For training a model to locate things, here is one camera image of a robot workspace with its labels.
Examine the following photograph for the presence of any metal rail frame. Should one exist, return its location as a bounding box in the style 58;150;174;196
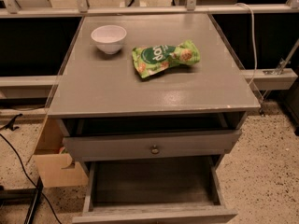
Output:
0;0;299;91

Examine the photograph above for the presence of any green snack bag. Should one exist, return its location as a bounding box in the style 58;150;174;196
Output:
132;40;200;78

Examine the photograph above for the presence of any white hanging cable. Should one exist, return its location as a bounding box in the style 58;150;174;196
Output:
235;2;259;87

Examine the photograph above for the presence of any black floor cable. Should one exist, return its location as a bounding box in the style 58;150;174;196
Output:
0;133;63;224

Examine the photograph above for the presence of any grey drawer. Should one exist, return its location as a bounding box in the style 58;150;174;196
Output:
63;130;241;161
72;156;237;224

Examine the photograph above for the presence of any cardboard box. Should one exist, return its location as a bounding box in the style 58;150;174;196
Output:
33;118;88;188

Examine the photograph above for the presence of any black metal stand base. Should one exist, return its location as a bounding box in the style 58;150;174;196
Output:
0;178;43;224

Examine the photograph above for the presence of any grey top drawer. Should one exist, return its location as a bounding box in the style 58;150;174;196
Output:
63;130;241;161

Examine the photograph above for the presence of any white ceramic bowl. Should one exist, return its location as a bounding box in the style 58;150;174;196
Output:
91;25;127;54

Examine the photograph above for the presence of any grey wooden drawer cabinet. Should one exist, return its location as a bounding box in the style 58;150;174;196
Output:
47;13;262;170

